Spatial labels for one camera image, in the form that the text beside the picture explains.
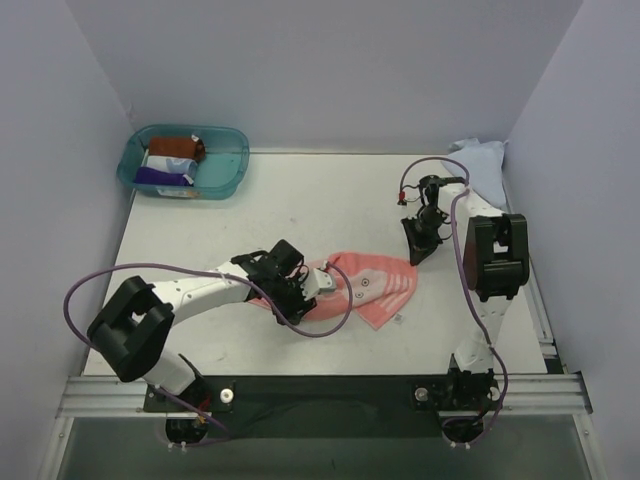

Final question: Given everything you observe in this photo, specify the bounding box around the brown rolled towel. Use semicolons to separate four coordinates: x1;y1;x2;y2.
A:
148;136;206;162

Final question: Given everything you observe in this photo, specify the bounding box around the light blue towel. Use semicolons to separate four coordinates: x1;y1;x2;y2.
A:
447;138;507;210

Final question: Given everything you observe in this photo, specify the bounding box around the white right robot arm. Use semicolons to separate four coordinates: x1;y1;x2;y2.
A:
401;175;530;412

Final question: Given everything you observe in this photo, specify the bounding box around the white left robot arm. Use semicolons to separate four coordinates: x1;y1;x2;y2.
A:
87;240;335;412

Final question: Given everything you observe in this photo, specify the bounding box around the white blue rolled towel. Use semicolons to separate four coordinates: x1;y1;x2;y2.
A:
143;155;198;176

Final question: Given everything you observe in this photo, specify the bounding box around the pink striped towel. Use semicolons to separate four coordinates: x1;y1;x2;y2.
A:
247;251;419;331

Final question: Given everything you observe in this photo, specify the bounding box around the purple rolled towel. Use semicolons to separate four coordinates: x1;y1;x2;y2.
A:
134;167;194;187

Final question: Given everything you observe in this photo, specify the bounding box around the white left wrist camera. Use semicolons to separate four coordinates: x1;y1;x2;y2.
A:
301;268;337;300

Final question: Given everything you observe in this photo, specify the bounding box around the teal plastic bin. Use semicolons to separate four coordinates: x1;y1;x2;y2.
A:
117;124;249;200

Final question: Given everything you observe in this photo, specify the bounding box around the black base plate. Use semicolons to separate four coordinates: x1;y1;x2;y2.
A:
143;374;501;443

